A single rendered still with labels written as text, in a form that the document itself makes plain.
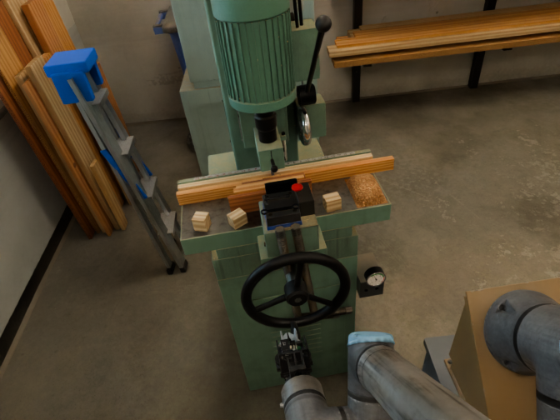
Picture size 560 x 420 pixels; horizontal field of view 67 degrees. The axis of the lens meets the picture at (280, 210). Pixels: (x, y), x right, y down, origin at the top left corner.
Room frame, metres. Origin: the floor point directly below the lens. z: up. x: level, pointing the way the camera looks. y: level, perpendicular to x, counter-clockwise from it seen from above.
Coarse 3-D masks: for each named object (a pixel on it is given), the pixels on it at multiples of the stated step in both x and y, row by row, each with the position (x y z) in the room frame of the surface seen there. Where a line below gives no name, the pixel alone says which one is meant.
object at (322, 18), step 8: (320, 16) 0.92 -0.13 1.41; (320, 24) 0.90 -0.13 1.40; (328, 24) 0.90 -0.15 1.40; (320, 32) 0.93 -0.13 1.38; (320, 40) 0.95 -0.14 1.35; (320, 48) 0.98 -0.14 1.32; (312, 56) 1.01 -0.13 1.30; (312, 64) 1.03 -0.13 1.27; (312, 72) 1.06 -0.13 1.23; (304, 88) 1.16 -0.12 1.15; (312, 88) 1.16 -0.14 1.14; (304, 96) 1.15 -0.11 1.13; (312, 96) 1.15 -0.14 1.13; (304, 104) 1.15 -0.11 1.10
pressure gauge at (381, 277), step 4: (368, 268) 0.84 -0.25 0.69; (372, 268) 0.84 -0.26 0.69; (376, 268) 0.83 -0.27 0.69; (380, 268) 0.84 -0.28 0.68; (364, 272) 0.84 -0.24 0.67; (368, 272) 0.83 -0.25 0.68; (372, 272) 0.82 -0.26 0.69; (376, 272) 0.82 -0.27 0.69; (380, 272) 0.82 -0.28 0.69; (364, 276) 0.84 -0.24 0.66; (368, 276) 0.82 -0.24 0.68; (372, 276) 0.82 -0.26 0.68; (376, 276) 0.82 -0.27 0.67; (380, 276) 0.82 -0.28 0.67; (384, 276) 0.82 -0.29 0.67; (368, 280) 0.82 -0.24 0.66; (372, 280) 0.82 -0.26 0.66; (380, 280) 0.82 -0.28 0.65; (384, 280) 0.82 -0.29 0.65; (368, 284) 0.81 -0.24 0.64; (372, 284) 0.82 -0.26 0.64; (376, 284) 0.82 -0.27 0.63
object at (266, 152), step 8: (256, 128) 1.10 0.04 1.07; (256, 136) 1.06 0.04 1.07; (256, 144) 1.04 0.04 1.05; (264, 144) 1.01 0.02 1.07; (272, 144) 1.00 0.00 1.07; (280, 144) 1.00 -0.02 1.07; (264, 152) 0.98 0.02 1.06; (272, 152) 0.98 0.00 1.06; (280, 152) 0.98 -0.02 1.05; (264, 160) 0.98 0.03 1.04; (280, 160) 0.98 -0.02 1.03; (264, 168) 0.98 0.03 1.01; (280, 168) 0.98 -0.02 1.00
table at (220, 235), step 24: (312, 192) 0.98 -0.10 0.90; (384, 192) 0.94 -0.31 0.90; (192, 216) 0.94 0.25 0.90; (216, 216) 0.93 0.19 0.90; (336, 216) 0.87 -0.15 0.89; (360, 216) 0.88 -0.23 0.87; (384, 216) 0.88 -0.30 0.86; (192, 240) 0.84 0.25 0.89; (216, 240) 0.85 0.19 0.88; (240, 240) 0.85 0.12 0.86; (264, 240) 0.83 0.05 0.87
